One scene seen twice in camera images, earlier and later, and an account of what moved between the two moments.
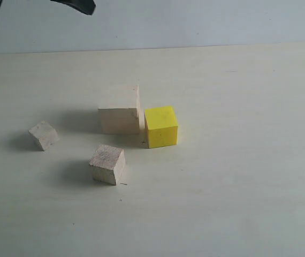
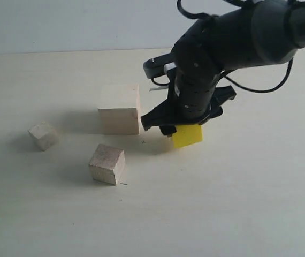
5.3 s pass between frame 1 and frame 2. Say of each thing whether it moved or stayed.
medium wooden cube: stayed
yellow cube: moved
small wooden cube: stayed
